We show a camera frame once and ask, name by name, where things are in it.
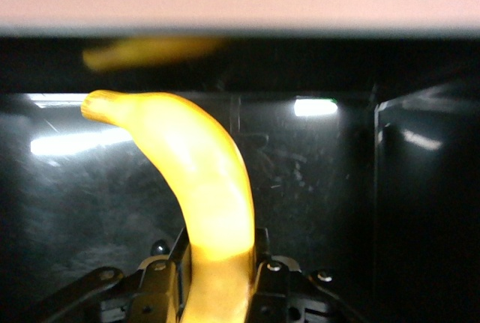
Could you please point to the yellow banana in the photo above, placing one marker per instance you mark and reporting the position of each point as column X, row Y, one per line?
column 210, row 188

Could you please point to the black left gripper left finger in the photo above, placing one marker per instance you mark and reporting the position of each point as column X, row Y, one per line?
column 161, row 293

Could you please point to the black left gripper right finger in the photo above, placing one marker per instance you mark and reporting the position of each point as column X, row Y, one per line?
column 275, row 293

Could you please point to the black glossy tray box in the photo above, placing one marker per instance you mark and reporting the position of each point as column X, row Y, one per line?
column 337, row 188

